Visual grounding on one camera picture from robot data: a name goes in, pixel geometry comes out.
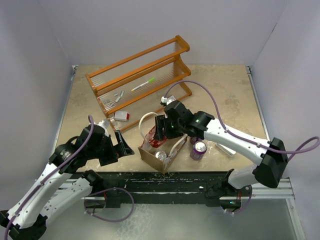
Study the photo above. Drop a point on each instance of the brown canvas bag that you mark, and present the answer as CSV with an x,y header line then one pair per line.
x,y
171,147

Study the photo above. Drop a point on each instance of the red white small box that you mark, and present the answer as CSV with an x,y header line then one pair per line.
x,y
122,116

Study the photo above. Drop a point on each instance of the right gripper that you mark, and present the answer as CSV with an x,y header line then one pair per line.
x,y
162,121

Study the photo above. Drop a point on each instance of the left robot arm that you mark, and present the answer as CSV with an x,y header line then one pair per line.
x,y
41,205

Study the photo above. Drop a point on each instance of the black table front rail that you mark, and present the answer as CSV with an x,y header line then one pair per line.
x,y
112,189

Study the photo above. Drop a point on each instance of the grey staple strip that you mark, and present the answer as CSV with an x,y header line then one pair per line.
x,y
120,94

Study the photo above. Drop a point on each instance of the white oblong case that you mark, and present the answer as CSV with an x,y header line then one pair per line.
x,y
226,150

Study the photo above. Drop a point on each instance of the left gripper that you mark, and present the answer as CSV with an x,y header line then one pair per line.
x,y
123,149

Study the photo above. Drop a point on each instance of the purple soda can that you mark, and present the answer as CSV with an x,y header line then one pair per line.
x,y
161,155
193,140
198,150

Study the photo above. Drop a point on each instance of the orange wooden shelf rack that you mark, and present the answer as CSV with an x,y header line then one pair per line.
x,y
162,62

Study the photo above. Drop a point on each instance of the green capped marker pen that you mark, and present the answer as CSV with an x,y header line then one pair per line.
x,y
143,84

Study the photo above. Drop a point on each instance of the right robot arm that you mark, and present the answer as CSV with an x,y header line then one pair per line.
x,y
268,158

